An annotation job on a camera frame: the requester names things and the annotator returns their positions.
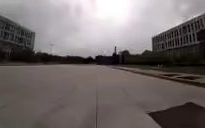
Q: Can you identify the grass strip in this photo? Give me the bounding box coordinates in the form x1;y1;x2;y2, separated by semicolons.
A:
121;63;205;76

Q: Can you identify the row of dark trees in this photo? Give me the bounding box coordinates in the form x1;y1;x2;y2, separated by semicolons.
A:
0;39;205;67

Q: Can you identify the light pole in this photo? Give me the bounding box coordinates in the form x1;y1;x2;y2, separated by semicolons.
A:
48;42;54;56

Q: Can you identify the long pale building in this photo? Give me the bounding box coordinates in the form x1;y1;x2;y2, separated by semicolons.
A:
0;9;36;56
151;9;205;58

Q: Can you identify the thin tower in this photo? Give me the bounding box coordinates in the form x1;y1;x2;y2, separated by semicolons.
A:
113;45;118;57

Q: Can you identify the raised stone kerb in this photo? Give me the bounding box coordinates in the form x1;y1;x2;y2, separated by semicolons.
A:
109;65;205;90

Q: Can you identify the grey paved plaza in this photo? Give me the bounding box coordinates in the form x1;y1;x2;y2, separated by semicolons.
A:
0;63;205;128

